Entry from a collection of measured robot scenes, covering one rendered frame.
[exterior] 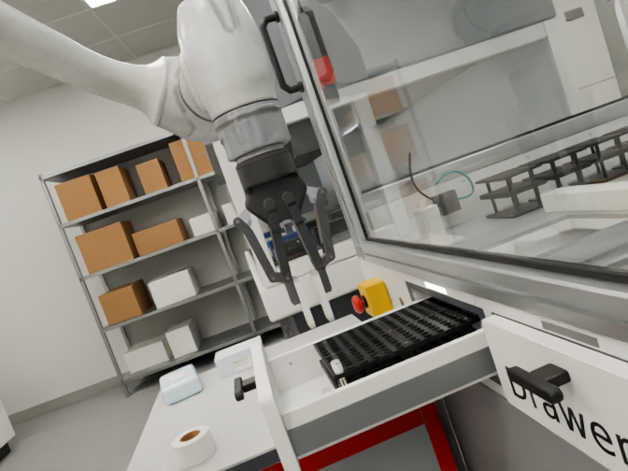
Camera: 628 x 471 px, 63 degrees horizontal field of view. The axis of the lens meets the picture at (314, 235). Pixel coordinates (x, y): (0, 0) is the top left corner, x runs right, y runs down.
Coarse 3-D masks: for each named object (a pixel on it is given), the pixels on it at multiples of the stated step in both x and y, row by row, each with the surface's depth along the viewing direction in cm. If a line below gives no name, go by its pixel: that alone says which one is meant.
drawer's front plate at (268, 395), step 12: (252, 348) 85; (252, 360) 78; (264, 360) 79; (264, 372) 70; (264, 384) 65; (264, 396) 61; (276, 396) 70; (264, 408) 61; (276, 408) 61; (276, 420) 61; (276, 432) 61; (276, 444) 61; (288, 444) 61; (288, 456) 61; (288, 468) 61; (300, 468) 64
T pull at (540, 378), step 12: (516, 372) 49; (528, 372) 48; (540, 372) 48; (552, 372) 47; (564, 372) 46; (528, 384) 47; (540, 384) 45; (552, 384) 45; (540, 396) 45; (552, 396) 44
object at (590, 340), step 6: (546, 324) 51; (552, 324) 50; (552, 330) 50; (558, 330) 49; (564, 330) 48; (570, 330) 47; (570, 336) 48; (576, 336) 47; (582, 336) 46; (588, 336) 45; (588, 342) 45; (594, 342) 44
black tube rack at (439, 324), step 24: (408, 312) 84; (432, 312) 80; (456, 312) 76; (336, 336) 84; (360, 336) 80; (384, 336) 77; (408, 336) 74; (432, 336) 70; (456, 336) 74; (360, 360) 71; (384, 360) 69; (336, 384) 73
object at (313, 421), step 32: (288, 352) 87; (448, 352) 66; (480, 352) 67; (288, 384) 87; (320, 384) 84; (352, 384) 65; (384, 384) 65; (416, 384) 65; (448, 384) 66; (288, 416) 63; (320, 416) 64; (352, 416) 64; (384, 416) 65; (320, 448) 64
